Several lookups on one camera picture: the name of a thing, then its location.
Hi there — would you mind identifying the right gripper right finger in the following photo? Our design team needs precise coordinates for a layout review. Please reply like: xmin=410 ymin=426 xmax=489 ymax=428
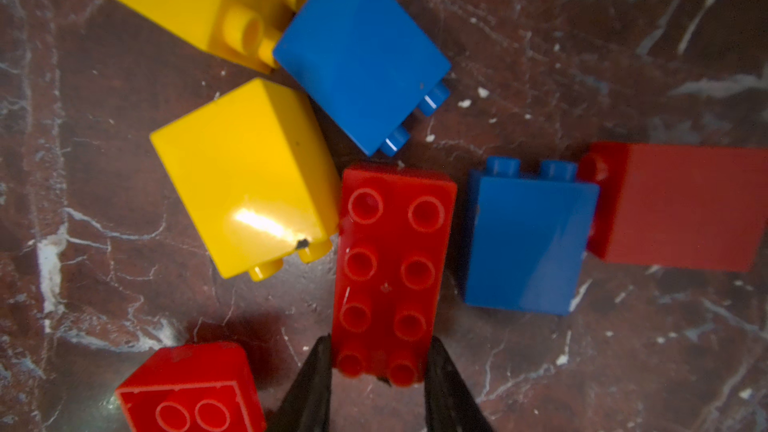
xmin=424 ymin=336 xmax=493 ymax=432

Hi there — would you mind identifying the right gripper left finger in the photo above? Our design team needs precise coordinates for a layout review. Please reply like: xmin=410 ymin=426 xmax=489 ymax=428
xmin=266 ymin=334 xmax=332 ymax=432

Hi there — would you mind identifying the long red brick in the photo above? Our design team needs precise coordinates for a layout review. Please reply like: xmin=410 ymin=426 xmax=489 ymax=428
xmin=331 ymin=162 xmax=457 ymax=387

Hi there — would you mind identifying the red lego brick lower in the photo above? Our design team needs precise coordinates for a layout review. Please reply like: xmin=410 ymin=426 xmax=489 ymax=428
xmin=115 ymin=342 xmax=267 ymax=431

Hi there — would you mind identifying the red lego brick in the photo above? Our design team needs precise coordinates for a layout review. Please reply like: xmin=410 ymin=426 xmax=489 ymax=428
xmin=115 ymin=342 xmax=267 ymax=431
xmin=578 ymin=142 xmax=767 ymax=272

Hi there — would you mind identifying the blue lego brick centre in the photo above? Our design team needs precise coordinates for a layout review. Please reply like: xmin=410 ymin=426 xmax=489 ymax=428
xmin=458 ymin=156 xmax=599 ymax=315

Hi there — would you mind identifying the blue lego brick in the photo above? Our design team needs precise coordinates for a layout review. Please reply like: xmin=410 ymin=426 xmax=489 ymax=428
xmin=274 ymin=0 xmax=451 ymax=157
xmin=458 ymin=156 xmax=599 ymax=315

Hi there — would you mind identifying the yellow lego brick middle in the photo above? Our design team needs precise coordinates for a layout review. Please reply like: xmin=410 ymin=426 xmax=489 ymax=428
xmin=150 ymin=79 xmax=341 ymax=281

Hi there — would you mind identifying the red lego brick upper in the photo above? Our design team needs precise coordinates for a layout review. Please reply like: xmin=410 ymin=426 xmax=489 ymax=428
xmin=578 ymin=142 xmax=767 ymax=272

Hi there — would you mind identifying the blue lego brick upper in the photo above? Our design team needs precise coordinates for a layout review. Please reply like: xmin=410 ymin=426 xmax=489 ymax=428
xmin=274 ymin=0 xmax=451 ymax=157

